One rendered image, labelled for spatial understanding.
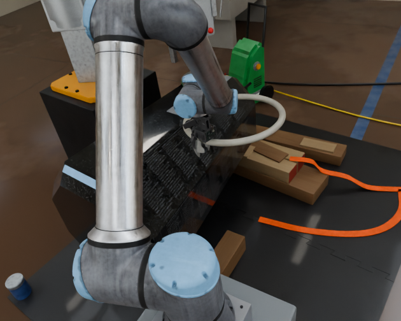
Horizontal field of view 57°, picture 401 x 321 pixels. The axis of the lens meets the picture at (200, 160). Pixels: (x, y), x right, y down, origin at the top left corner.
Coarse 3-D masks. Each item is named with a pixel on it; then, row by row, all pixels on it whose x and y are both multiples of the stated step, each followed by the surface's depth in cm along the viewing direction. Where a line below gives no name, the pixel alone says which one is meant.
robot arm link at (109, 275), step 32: (96, 0) 82; (128, 0) 80; (96, 32) 83; (128, 32) 82; (96, 64) 84; (128, 64) 83; (96, 96) 85; (128, 96) 83; (96, 128) 86; (128, 128) 84; (96, 160) 86; (128, 160) 84; (96, 192) 87; (128, 192) 85; (96, 224) 88; (128, 224) 86; (96, 256) 84; (128, 256) 84; (96, 288) 85; (128, 288) 82
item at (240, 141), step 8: (240, 96) 195; (248, 96) 193; (256, 96) 191; (264, 96) 189; (272, 104) 183; (280, 104) 179; (280, 112) 173; (184, 120) 180; (280, 120) 166; (272, 128) 162; (248, 136) 159; (256, 136) 158; (264, 136) 159; (208, 144) 162; (216, 144) 160; (224, 144) 159; (232, 144) 158; (240, 144) 158
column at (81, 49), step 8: (64, 32) 236; (72, 32) 235; (80, 32) 235; (64, 40) 239; (72, 40) 239; (80, 40) 238; (88, 40) 237; (72, 48) 242; (80, 48) 242; (88, 48) 241; (72, 56) 246; (80, 56) 245; (88, 56) 244; (72, 64) 250; (80, 64) 249; (88, 64) 248; (80, 72) 253; (88, 72) 252; (80, 80) 257; (88, 80) 256
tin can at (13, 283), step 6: (12, 276) 215; (18, 276) 214; (6, 282) 212; (12, 282) 212; (18, 282) 211; (24, 282) 215; (12, 288) 209; (18, 288) 212; (24, 288) 215; (30, 288) 220; (12, 294) 215; (18, 294) 214; (24, 294) 216
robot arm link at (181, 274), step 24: (168, 240) 85; (192, 240) 84; (144, 264) 83; (168, 264) 80; (192, 264) 80; (216, 264) 82; (144, 288) 81; (168, 288) 77; (192, 288) 77; (216, 288) 83; (168, 312) 84; (192, 312) 82; (216, 312) 86
